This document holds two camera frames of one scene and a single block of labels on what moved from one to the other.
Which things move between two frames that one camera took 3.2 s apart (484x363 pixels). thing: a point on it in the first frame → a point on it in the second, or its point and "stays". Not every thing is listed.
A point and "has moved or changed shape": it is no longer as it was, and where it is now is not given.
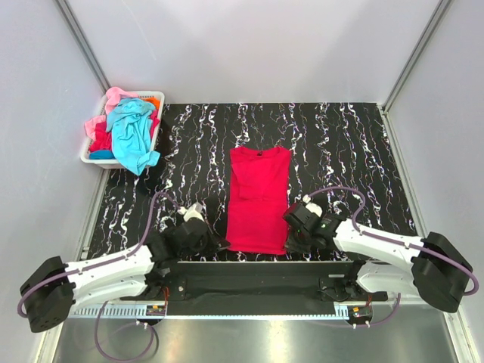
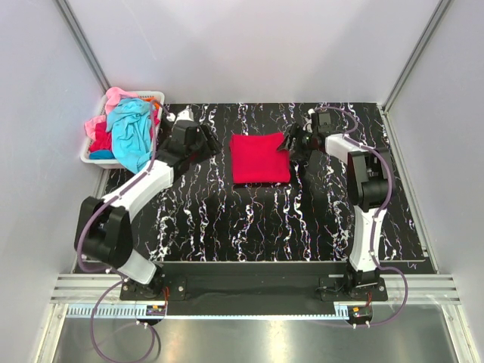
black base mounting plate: x=246 y=288 stays
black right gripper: x=291 y=243 → x=295 y=131
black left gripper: x=215 y=244 → x=214 y=146
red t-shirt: x=259 y=189 has moved or changed shape
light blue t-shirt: x=130 y=125 stays
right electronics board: x=359 y=313 stays
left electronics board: x=153 y=310 stays
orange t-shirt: x=156 y=102 stays
